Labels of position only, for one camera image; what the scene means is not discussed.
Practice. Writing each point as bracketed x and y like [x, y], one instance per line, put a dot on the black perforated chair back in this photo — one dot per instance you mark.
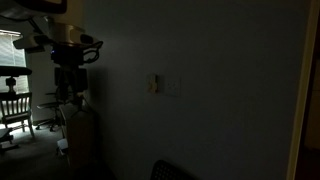
[163, 170]

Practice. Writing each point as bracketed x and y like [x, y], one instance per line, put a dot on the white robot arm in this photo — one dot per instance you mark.
[58, 23]

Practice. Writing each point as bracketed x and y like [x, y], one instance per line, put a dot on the black office swivel chair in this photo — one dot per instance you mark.
[54, 117]

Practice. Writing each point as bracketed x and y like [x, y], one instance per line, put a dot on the window with blinds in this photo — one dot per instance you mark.
[10, 56]

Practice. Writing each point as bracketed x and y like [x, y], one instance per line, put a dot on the cream door frame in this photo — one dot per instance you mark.
[306, 66]

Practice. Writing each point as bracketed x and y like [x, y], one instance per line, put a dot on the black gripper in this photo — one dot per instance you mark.
[69, 76]

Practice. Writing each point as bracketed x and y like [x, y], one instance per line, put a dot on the white wall switch plate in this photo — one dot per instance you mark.
[173, 86]

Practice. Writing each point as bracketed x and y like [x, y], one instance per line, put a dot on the small yellowish light switch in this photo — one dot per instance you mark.
[152, 81]

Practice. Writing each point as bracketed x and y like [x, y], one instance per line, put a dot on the white paper on floor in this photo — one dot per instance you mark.
[62, 146]

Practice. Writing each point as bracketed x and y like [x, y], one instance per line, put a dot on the dark round stand table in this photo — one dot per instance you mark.
[11, 72]

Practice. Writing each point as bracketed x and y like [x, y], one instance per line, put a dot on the wooden cabinet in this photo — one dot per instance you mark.
[80, 134]

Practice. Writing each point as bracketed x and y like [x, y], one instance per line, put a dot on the wooden slat chair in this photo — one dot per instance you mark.
[17, 110]

